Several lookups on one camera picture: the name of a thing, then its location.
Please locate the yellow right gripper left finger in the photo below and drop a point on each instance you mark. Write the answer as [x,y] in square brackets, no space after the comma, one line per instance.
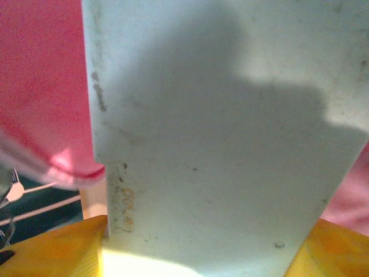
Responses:
[52,254]

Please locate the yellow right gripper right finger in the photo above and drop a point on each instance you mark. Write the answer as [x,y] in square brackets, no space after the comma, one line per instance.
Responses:
[337,254]

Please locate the pink student backpack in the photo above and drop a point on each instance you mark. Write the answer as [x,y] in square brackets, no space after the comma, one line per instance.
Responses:
[40,86]

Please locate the pale green pencil case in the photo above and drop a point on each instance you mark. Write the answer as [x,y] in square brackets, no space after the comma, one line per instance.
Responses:
[219,130]

